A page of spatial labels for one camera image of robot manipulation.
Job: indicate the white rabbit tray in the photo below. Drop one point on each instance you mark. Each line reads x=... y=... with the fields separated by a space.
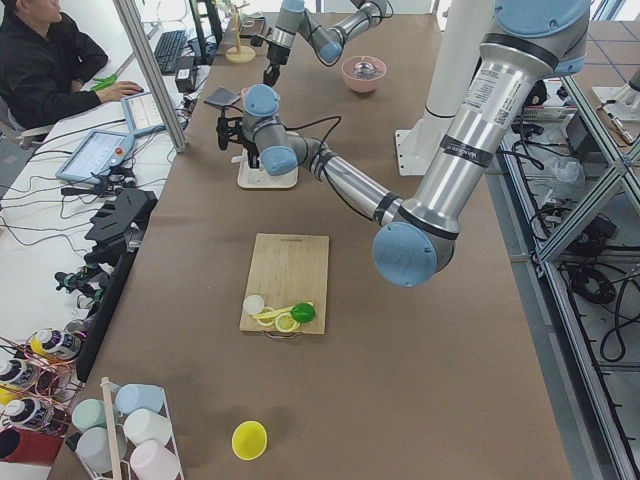
x=258 y=178

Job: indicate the black keyboard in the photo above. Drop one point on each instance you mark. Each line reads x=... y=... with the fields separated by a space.
x=168 y=49

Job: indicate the blue teach pendant near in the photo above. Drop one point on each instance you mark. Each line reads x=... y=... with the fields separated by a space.
x=98 y=153

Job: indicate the yellow cup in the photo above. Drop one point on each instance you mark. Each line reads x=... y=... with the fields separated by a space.
x=249 y=440

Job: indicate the wooden cutting board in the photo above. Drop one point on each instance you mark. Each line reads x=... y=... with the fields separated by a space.
x=287 y=269

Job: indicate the large pink bowl with glassware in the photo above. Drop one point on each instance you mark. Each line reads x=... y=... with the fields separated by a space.
x=363 y=74

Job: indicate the wooden mug tree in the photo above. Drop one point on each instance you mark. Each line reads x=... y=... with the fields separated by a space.
x=238 y=53

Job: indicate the white toy bun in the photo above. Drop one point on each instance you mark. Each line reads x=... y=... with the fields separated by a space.
x=253 y=304

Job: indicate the lemon slice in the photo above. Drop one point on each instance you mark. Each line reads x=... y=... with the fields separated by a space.
x=285 y=323

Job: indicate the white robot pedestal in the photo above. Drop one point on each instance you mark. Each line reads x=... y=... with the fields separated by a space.
x=457 y=61

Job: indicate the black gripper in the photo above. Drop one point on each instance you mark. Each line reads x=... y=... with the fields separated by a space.
x=273 y=56
x=251 y=151

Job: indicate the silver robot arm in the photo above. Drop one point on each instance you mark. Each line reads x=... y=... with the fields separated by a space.
x=491 y=56
x=294 y=20

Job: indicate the green lime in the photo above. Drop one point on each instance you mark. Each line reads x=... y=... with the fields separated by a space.
x=303 y=312

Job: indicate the blue teach pendant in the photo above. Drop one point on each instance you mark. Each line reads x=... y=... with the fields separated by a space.
x=98 y=153
x=142 y=115

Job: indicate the person in black jacket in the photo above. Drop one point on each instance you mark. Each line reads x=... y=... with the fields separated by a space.
x=45 y=62

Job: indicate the cup rack with cups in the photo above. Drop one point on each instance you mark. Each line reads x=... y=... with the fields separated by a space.
x=126 y=434

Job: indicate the aluminium frame post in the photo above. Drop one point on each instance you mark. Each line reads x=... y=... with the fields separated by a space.
x=130 y=20

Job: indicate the blue teach pendant far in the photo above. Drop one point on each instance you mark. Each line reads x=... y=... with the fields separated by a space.
x=142 y=115

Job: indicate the grey and purple cloths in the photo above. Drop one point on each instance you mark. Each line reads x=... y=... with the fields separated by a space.
x=222 y=97

